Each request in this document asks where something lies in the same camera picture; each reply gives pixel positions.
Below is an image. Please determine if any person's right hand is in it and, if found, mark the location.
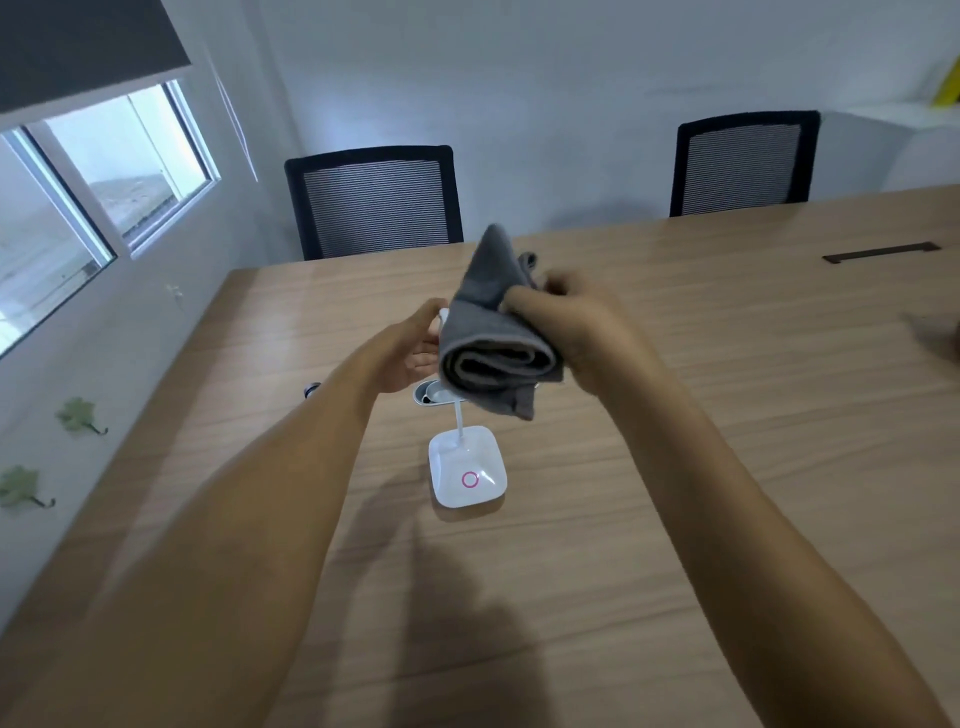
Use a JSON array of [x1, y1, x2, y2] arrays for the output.
[[501, 270, 663, 399]]

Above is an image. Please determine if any person's left hand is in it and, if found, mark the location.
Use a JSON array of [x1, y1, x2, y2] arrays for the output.
[[366, 298, 450, 397]]

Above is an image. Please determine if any grey cloth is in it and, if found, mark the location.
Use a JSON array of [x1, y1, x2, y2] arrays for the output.
[[437, 223, 565, 421]]

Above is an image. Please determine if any white desk lamp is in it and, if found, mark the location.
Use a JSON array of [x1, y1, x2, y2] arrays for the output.
[[411, 306, 509, 516]]

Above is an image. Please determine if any person's left forearm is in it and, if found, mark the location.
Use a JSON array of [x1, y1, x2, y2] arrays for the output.
[[0, 348, 393, 728]]

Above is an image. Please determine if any person's right forearm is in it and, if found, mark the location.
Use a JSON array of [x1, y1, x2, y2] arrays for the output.
[[583, 330, 955, 728]]

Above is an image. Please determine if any black mesh office chair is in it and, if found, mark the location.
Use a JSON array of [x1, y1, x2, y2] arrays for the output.
[[669, 110, 821, 219], [284, 144, 465, 262]]

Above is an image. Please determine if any white framed sliding window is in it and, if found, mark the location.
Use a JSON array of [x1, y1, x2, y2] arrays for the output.
[[0, 78, 223, 358]]

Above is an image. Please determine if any white counter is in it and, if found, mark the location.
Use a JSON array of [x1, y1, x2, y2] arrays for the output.
[[819, 101, 960, 196]]

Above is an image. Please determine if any grey roller blind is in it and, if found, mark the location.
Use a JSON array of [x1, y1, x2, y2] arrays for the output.
[[0, 0, 193, 115]]

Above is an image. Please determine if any yellow object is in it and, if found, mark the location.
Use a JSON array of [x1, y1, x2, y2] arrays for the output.
[[932, 56, 960, 111]]

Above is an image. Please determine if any white blind pull cord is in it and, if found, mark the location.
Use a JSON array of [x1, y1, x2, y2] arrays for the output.
[[213, 71, 261, 183]]

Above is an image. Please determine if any dark table cable slot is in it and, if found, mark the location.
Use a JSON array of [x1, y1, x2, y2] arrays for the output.
[[822, 241, 942, 265]]

